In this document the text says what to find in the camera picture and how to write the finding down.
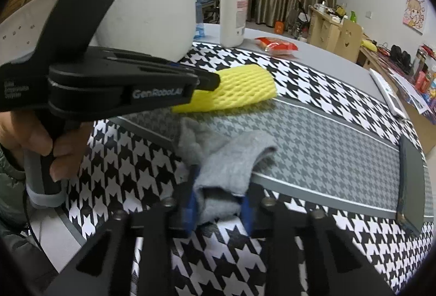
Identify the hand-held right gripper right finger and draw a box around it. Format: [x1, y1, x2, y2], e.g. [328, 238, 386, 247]
[240, 180, 396, 296]

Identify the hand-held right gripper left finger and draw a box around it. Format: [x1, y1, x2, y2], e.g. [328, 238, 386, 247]
[44, 165, 201, 296]

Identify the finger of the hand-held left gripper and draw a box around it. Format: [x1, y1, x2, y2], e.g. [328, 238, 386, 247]
[51, 47, 221, 92]

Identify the yellow foam net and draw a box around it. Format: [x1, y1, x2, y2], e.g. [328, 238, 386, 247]
[171, 65, 277, 114]

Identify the grey sock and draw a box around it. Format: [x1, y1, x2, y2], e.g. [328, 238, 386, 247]
[176, 117, 278, 226]

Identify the white foam box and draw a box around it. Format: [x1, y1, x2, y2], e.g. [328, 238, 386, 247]
[95, 0, 197, 62]

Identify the person's left hand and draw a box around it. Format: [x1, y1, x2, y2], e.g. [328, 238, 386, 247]
[0, 109, 93, 182]

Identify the red snack packet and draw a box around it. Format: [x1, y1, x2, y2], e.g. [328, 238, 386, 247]
[255, 36, 299, 57]

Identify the houndstooth table mat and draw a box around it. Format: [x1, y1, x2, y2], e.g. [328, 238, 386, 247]
[61, 41, 435, 296]

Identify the light wooden desk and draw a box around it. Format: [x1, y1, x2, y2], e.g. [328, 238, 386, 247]
[308, 5, 345, 51]

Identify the wooden chair with smiley cutout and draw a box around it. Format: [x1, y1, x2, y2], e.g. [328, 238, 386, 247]
[334, 19, 364, 62]

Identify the dark grey notebook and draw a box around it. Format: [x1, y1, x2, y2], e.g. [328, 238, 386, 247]
[397, 136, 426, 237]

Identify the cluttered wooden desk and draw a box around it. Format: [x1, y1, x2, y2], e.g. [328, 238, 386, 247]
[356, 41, 436, 124]

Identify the steel thermos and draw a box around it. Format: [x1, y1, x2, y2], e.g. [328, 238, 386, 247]
[415, 48, 428, 79]

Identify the pink cartoon wall poster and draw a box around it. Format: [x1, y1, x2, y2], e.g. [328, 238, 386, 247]
[403, 0, 427, 34]

